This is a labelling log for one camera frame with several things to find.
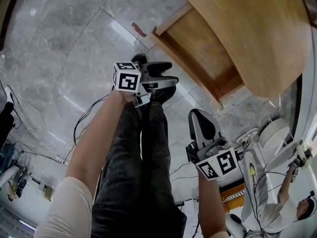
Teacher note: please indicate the white round basket table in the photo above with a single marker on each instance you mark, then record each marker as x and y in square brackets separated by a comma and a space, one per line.
[272, 130]

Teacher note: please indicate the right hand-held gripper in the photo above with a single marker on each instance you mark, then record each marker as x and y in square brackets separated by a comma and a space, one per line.
[218, 162]

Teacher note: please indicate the person's left forearm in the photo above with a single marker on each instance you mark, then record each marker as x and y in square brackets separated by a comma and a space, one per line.
[99, 137]

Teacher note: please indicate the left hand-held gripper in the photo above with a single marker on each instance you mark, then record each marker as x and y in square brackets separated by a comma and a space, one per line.
[127, 79]

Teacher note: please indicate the person's right black shoe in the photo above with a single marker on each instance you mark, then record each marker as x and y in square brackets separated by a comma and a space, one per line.
[162, 94]

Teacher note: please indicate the red tape mark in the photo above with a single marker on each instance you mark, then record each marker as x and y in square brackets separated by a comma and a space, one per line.
[138, 29]

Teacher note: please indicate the person's white printed t-shirt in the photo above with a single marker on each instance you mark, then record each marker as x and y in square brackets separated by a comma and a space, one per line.
[67, 207]

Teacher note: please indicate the wooden coffee table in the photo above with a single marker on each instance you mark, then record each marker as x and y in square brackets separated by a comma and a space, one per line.
[260, 33]

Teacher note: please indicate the orange striped chair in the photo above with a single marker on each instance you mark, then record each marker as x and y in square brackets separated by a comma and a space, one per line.
[232, 192]

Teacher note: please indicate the wooden table drawer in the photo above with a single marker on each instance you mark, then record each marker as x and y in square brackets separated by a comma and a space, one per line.
[198, 48]

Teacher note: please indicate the white power strip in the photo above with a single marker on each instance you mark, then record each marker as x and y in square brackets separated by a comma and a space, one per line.
[62, 160]

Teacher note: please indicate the small white flower plant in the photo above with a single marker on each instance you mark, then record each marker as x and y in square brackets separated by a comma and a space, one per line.
[308, 154]

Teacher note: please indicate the white window bench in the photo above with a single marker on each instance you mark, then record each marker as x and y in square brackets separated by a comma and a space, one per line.
[309, 95]

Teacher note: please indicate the person's right forearm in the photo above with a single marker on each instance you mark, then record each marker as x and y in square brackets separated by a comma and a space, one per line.
[210, 207]

